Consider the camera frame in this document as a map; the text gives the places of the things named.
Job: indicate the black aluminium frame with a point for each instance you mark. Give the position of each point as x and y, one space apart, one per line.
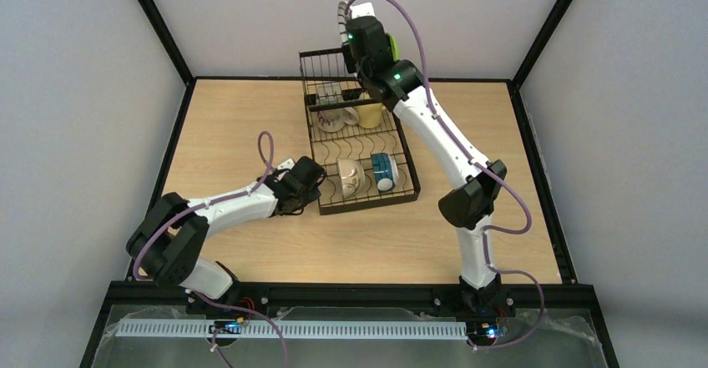
569 294

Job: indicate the yellow handled mug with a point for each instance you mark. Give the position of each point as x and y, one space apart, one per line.
370 115

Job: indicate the white bowl dark rim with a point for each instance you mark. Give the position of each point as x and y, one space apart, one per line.
384 168

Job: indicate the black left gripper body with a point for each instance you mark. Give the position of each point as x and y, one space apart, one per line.
309 174

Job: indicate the black wire dish rack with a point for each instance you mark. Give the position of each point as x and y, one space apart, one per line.
353 142

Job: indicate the blue striped white plate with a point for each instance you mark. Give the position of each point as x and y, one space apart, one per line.
343 16

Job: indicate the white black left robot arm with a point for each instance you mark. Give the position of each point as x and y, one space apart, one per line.
166 247

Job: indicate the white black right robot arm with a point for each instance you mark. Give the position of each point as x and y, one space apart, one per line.
399 85

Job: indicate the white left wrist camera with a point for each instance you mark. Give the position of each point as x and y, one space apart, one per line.
285 166

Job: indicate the green plate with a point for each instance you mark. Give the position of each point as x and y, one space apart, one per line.
393 47

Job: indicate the white slotted cable duct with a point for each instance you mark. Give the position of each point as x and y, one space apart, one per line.
298 330

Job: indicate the small white patterned bowl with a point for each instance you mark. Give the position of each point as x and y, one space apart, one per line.
352 177

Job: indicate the right controller board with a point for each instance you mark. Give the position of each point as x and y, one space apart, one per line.
489 329

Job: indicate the cream ceramic mug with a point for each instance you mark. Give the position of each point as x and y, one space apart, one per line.
334 119

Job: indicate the left controller board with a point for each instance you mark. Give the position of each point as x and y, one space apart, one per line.
227 327

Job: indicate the controller board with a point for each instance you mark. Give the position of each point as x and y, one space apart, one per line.
227 327
489 329

